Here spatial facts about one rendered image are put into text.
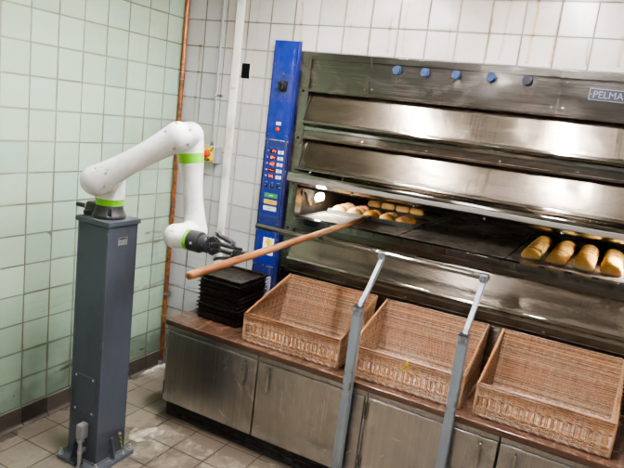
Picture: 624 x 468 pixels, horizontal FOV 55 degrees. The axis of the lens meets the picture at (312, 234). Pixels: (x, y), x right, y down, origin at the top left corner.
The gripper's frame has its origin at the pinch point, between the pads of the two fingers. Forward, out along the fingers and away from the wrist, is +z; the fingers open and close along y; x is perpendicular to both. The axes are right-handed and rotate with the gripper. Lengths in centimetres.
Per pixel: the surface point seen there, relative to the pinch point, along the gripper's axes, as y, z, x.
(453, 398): 50, 87, -40
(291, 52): -91, -44, -96
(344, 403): 69, 39, -39
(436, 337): 45, 63, -93
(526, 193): -35, 92, -99
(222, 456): 118, -22, -34
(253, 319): 47, -21, -49
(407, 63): -90, 23, -99
